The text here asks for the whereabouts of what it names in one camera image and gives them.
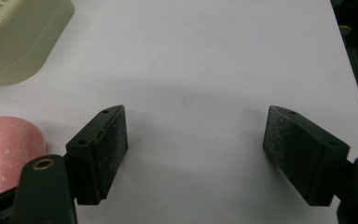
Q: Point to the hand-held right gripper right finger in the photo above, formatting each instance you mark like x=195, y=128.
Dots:
x=304, y=155

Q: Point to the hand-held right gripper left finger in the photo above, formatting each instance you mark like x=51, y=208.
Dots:
x=101, y=155

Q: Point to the pink soap bar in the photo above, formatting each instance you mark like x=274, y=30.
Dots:
x=6, y=152

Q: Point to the cream plastic soap dish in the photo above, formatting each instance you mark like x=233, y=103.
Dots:
x=18, y=37

